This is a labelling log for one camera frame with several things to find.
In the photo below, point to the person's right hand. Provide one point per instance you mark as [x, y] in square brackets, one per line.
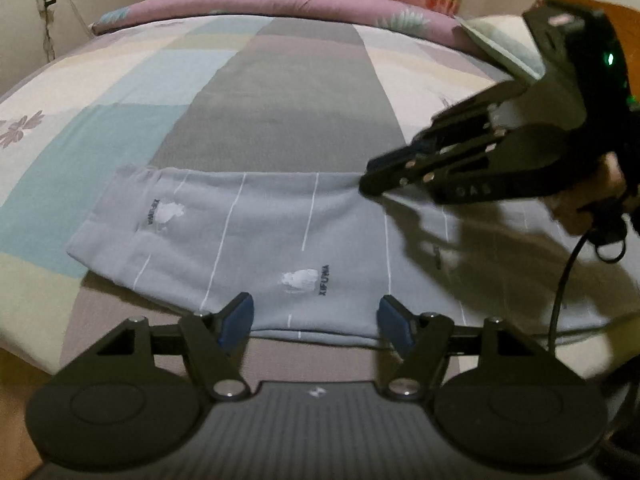
[572, 212]

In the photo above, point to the checked pillow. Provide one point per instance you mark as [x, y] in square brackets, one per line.
[500, 42]

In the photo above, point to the grey pajama pants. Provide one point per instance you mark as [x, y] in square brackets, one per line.
[300, 230]

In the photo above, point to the pink floral quilt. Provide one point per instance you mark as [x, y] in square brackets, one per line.
[275, 5]

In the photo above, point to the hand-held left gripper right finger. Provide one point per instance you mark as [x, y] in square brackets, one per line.
[395, 325]

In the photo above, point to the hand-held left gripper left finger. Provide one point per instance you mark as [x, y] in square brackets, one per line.
[237, 322]

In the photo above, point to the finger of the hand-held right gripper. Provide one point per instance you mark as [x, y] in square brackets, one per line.
[465, 120]
[425, 175]

